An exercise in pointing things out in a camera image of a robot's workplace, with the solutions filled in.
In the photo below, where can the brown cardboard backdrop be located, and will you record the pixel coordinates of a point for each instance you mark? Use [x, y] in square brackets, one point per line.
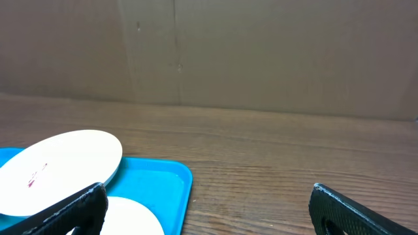
[342, 58]

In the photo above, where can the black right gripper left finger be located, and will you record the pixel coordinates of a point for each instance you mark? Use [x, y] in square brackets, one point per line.
[82, 213]

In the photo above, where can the yellow round plate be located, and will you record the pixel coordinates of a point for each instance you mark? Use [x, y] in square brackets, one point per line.
[128, 217]

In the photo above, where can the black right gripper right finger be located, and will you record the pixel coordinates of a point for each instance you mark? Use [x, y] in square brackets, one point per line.
[332, 213]

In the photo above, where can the blue plastic tray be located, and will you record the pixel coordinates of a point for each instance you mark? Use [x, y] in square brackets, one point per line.
[161, 186]

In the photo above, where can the white round plate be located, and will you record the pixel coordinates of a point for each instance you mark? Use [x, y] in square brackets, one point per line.
[55, 168]

